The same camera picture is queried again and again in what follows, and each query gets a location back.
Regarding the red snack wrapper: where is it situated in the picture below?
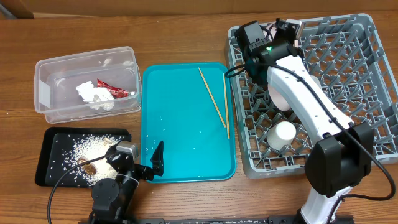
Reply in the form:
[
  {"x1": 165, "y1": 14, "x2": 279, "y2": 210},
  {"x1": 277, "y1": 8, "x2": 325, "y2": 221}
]
[{"x1": 97, "y1": 79, "x2": 129, "y2": 98}]

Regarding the wooden chopstick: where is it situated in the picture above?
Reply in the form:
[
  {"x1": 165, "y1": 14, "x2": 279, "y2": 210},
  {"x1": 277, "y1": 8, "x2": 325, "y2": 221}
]
[
  {"x1": 223, "y1": 74, "x2": 230, "y2": 139},
  {"x1": 198, "y1": 67, "x2": 226, "y2": 128}
]

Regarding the white napkin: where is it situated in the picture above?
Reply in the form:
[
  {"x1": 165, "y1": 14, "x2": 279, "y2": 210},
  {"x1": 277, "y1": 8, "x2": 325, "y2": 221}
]
[{"x1": 76, "y1": 81, "x2": 114, "y2": 111}]

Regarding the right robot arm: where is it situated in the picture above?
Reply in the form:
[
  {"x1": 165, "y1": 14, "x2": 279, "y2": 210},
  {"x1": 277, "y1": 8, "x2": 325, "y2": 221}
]
[{"x1": 234, "y1": 19, "x2": 374, "y2": 223}]

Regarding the brown food piece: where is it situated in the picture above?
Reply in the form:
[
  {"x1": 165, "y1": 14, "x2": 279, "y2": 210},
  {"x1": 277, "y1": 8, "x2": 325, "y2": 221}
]
[{"x1": 78, "y1": 158, "x2": 97, "y2": 175}]

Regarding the white cup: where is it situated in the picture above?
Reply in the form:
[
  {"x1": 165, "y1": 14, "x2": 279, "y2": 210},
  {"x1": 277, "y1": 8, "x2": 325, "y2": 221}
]
[{"x1": 267, "y1": 121, "x2": 296, "y2": 150}]

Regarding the teal plastic serving tray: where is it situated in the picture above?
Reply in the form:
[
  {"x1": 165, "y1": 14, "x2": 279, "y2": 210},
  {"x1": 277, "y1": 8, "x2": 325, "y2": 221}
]
[{"x1": 141, "y1": 62, "x2": 237, "y2": 184}]

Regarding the pink bowl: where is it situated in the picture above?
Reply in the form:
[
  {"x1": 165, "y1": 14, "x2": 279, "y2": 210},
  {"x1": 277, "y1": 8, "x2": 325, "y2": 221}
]
[{"x1": 267, "y1": 84, "x2": 291, "y2": 111}]

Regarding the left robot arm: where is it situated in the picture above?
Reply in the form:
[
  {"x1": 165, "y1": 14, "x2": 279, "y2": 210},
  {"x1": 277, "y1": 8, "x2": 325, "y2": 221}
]
[{"x1": 88, "y1": 141, "x2": 164, "y2": 223}]

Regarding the black plastic tray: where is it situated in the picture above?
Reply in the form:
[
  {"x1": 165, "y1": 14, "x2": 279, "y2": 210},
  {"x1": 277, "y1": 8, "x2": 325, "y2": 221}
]
[{"x1": 35, "y1": 127, "x2": 131, "y2": 187}]

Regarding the clear plastic waste bin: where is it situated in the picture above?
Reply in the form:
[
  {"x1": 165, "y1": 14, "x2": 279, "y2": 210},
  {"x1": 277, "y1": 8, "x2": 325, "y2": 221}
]
[{"x1": 34, "y1": 46, "x2": 142, "y2": 124}]

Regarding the white rice pile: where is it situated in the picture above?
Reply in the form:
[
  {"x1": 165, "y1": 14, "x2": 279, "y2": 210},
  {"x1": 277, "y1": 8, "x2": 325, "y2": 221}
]
[{"x1": 45, "y1": 133, "x2": 126, "y2": 187}]

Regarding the large white round plate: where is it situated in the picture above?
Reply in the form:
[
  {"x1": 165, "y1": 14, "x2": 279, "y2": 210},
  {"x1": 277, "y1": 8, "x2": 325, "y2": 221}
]
[{"x1": 264, "y1": 22, "x2": 299, "y2": 47}]

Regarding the grey plastic dish rack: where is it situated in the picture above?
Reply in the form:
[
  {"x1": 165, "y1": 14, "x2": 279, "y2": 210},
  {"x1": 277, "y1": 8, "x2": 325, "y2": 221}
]
[{"x1": 230, "y1": 14, "x2": 397, "y2": 179}]

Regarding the grey bowl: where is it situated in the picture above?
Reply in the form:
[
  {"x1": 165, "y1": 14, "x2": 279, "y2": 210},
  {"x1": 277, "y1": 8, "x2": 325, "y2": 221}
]
[{"x1": 311, "y1": 75, "x2": 322, "y2": 89}]

